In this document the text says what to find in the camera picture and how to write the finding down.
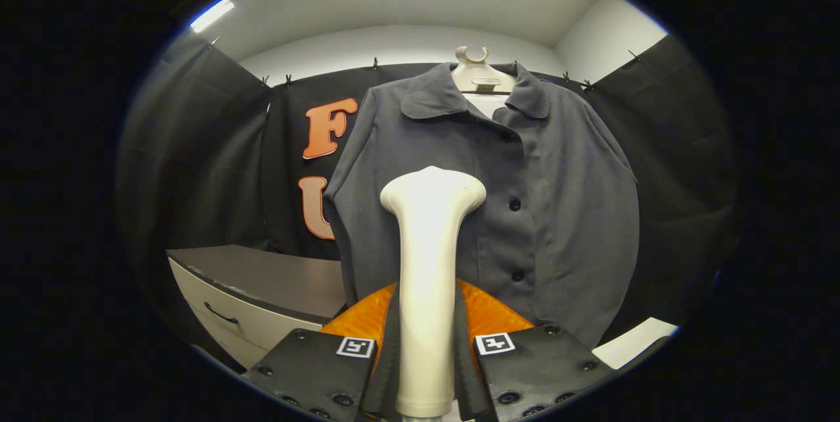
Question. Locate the grey drawer cabinet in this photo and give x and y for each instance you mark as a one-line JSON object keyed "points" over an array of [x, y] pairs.
{"points": [[275, 277]]}

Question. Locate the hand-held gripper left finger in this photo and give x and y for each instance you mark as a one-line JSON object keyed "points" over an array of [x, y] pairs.
{"points": [[388, 356]]}

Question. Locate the white side table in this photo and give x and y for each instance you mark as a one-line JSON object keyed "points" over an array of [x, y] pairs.
{"points": [[633, 343]]}

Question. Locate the white torso hanger form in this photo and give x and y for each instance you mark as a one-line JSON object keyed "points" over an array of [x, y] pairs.
{"points": [[482, 74]]}

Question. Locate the grey button shirt clothes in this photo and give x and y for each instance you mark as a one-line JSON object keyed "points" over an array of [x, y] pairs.
{"points": [[564, 212]]}

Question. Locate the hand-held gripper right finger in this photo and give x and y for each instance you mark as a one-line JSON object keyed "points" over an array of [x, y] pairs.
{"points": [[466, 363]]}

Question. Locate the white garment steamer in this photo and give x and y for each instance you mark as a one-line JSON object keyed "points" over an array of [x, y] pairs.
{"points": [[426, 277]]}

